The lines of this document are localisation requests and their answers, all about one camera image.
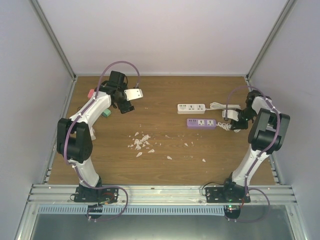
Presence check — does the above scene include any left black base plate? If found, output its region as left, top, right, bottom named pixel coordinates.
left=70, top=185, right=119, bottom=204

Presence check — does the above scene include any grey slotted cable duct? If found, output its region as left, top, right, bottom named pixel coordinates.
left=38, top=204, right=225, bottom=216

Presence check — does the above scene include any purple power strip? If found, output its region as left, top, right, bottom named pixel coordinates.
left=186, top=118, right=217, bottom=129

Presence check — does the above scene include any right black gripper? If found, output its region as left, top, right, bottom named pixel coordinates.
left=231, top=107, right=257, bottom=130

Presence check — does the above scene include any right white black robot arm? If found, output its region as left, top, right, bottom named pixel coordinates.
left=221, top=87, right=291, bottom=203

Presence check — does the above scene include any white cartoon cube adapter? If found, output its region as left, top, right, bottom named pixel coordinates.
left=90, top=128, right=96, bottom=141

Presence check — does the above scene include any aluminium front rail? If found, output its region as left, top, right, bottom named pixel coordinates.
left=27, top=184, right=297, bottom=206

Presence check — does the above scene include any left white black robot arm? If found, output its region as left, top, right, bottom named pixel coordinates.
left=56, top=71, right=143, bottom=202

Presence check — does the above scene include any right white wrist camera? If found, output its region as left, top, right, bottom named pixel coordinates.
left=222, top=109, right=239, bottom=122

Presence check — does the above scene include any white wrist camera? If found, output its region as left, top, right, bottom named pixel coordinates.
left=124, top=88, right=144, bottom=101
left=222, top=109, right=239, bottom=122

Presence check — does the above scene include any white USB power strip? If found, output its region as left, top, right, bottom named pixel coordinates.
left=177, top=103, right=206, bottom=115

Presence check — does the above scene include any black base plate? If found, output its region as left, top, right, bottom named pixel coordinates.
left=70, top=185, right=119, bottom=204
left=202, top=185, right=251, bottom=204

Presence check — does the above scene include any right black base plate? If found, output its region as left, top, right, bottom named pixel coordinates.
left=202, top=185, right=251, bottom=204

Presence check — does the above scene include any left aluminium corner post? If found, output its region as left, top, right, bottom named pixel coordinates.
left=30, top=0, right=77, bottom=81

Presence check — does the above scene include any green cube adapter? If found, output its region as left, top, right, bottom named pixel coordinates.
left=101, top=108, right=111, bottom=118

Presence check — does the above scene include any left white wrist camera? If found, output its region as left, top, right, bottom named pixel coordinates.
left=124, top=88, right=144, bottom=101

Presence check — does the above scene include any aluminium corner post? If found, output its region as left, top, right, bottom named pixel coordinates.
left=30, top=0, right=77, bottom=81
left=244, top=0, right=297, bottom=85

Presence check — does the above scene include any pink cube plug adapter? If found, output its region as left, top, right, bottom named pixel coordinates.
left=87, top=89, right=95, bottom=99

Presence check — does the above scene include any right aluminium corner post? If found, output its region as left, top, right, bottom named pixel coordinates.
left=244, top=0, right=297, bottom=85

